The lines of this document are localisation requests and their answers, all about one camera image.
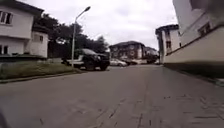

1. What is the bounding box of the silver car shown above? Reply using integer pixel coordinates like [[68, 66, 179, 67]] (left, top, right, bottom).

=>
[[109, 58, 129, 68]]

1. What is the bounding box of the brown multi-storey building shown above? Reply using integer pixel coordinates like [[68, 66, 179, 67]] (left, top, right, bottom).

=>
[[108, 40, 147, 61]]

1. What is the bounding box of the black and white SUV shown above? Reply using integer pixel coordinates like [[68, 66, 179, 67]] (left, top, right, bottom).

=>
[[61, 48, 111, 72]]

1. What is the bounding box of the grey brick paved road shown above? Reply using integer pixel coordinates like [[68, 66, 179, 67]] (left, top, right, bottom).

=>
[[0, 64, 224, 128]]

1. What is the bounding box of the street lamp pole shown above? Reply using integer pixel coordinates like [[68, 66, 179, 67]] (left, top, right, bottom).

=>
[[70, 5, 92, 69]]

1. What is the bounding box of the group of dark trees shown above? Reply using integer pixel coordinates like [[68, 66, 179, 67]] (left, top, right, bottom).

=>
[[32, 13, 110, 60]]

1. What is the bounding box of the white building with dark windows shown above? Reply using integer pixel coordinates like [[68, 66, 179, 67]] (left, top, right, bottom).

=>
[[154, 23, 181, 65]]

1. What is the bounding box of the grass verge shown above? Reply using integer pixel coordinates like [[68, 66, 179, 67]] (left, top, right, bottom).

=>
[[0, 61, 83, 81]]

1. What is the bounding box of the white building with dark trim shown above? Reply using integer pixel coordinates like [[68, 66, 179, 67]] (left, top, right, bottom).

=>
[[171, 0, 224, 48]]

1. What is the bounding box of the white house with dark roof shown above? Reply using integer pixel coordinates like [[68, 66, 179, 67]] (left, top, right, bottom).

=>
[[0, 0, 50, 60]]

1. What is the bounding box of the white boundary wall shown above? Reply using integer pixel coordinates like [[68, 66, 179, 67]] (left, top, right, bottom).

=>
[[163, 25, 224, 80]]

